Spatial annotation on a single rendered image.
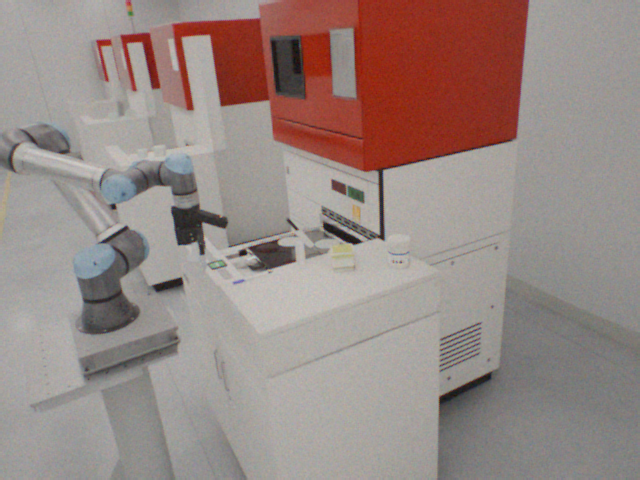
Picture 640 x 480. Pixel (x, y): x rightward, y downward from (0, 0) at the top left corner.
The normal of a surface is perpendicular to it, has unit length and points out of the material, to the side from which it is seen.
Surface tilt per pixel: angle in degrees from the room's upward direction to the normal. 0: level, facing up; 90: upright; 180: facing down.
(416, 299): 90
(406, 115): 90
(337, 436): 90
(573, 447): 0
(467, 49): 90
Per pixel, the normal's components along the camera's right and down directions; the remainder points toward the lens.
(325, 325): 0.48, 0.30
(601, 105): -0.87, 0.24
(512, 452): -0.07, -0.92
